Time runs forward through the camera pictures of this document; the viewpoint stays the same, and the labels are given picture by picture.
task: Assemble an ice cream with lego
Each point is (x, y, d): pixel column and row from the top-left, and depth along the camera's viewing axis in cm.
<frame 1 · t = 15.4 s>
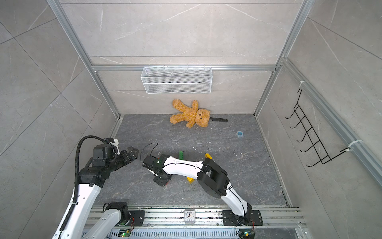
left hand: (132, 152, 75), fingers open
right hand: (165, 179, 85), fingers open
brown teddy bear: (192, 115, 113), point 8 cm above the table
black comb: (220, 119, 121), on the table
blue tape roll: (239, 134, 109), on the table
yellow long lego brick: (207, 155, 97), point 2 cm above the table

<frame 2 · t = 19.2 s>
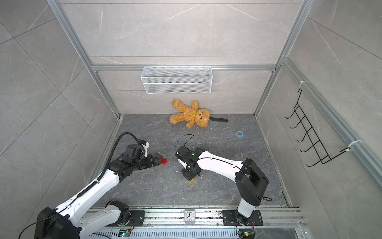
left hand: (158, 157, 82), fingers open
right hand: (191, 175, 83), fingers open
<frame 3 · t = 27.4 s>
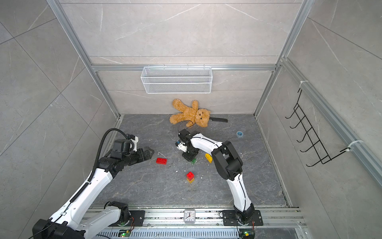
left hand: (149, 151, 80), fingers open
right hand: (191, 156, 96), fingers open
red small lego brick: (190, 177, 87), point 2 cm above the table
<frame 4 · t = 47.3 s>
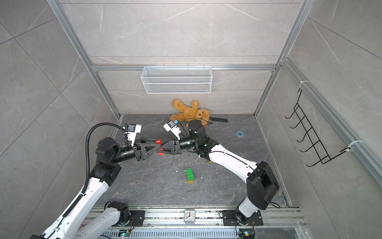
left hand: (159, 144, 62), fingers open
right hand: (161, 151, 64), fingers open
green lego brick: (190, 174, 81), point 9 cm above the table
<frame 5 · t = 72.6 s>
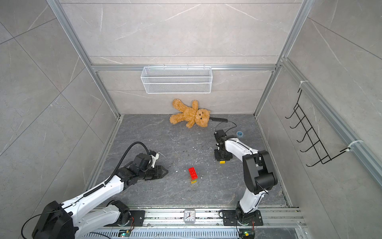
left hand: (167, 170, 82), fingers open
right hand: (223, 158, 93), fingers open
red long lego brick: (193, 174, 80), point 11 cm above the table
